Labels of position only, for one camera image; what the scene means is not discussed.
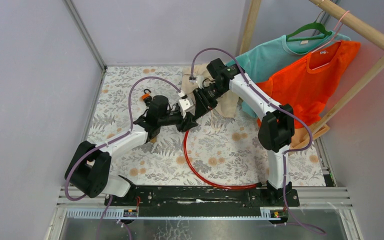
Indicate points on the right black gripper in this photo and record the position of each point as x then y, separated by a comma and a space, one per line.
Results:
202, 104

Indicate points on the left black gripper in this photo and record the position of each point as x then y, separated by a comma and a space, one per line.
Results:
188, 123

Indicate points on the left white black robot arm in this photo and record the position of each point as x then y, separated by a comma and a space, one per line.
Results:
89, 169

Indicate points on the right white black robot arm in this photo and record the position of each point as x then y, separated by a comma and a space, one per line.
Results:
277, 120

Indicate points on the beige crumpled cloth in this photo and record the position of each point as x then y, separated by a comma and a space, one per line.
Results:
226, 104

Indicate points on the floral patterned mat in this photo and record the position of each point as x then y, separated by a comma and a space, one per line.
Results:
221, 150

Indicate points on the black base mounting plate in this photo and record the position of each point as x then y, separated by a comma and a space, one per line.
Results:
203, 201

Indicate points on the orange t-shirt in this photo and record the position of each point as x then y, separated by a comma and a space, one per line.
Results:
309, 82

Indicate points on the wooden clothes rack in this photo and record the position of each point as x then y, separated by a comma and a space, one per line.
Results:
365, 30

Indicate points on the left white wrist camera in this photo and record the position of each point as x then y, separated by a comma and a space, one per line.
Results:
186, 105

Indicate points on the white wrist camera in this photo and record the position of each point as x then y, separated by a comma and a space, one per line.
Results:
186, 105
199, 82

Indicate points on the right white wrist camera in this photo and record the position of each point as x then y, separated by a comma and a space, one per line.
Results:
199, 82

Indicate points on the aluminium frame rail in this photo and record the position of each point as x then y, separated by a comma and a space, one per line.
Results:
77, 19

